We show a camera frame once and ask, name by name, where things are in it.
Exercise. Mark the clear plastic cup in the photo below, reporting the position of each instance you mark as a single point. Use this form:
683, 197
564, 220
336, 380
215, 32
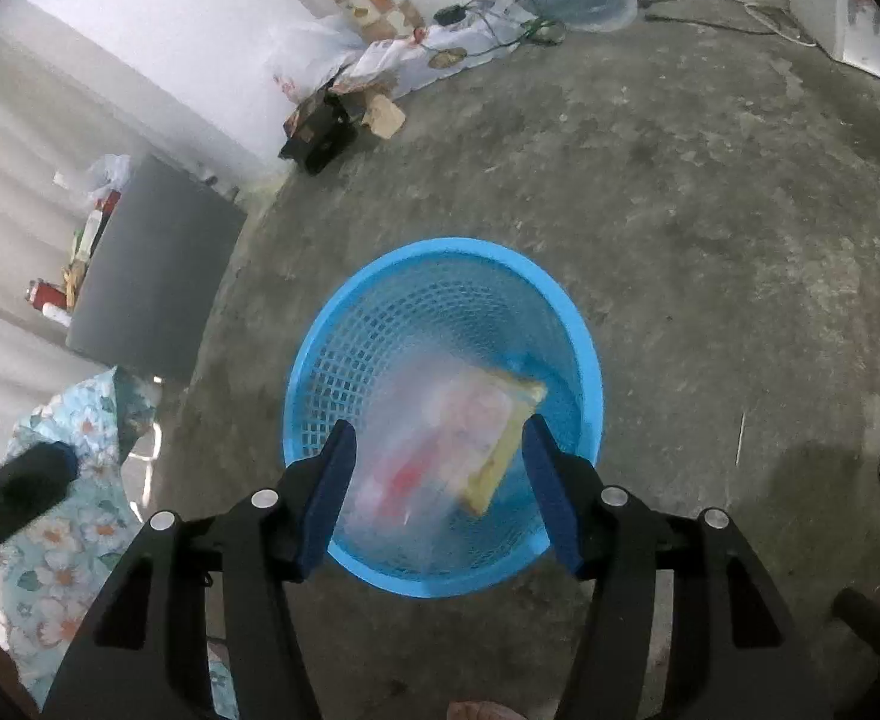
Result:
431, 424

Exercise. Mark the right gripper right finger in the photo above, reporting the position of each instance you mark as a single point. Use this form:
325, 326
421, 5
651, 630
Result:
735, 650

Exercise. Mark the clear plastic bag on cabinet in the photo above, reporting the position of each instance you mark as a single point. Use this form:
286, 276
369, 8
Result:
110, 173

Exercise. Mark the white curtain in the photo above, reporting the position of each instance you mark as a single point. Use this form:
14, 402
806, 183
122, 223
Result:
46, 125

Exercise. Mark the small white bottle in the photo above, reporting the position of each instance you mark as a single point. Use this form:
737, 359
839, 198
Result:
56, 314

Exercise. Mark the white plastic shopping bag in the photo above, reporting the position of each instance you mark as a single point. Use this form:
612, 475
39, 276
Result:
309, 54

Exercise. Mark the blue mesh trash basket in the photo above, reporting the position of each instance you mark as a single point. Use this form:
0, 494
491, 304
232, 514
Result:
493, 306

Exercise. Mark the grey bedside cabinet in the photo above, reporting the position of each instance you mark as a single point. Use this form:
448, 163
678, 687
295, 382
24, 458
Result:
153, 278

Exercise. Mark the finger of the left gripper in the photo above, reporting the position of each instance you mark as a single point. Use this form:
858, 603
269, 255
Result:
34, 482

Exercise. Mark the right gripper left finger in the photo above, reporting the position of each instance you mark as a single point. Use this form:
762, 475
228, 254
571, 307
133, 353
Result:
141, 651

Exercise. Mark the dark cardboard box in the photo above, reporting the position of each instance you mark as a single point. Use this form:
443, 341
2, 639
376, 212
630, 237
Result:
320, 129

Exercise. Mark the yellow snack packet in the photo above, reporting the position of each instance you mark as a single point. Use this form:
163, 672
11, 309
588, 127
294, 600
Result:
504, 442

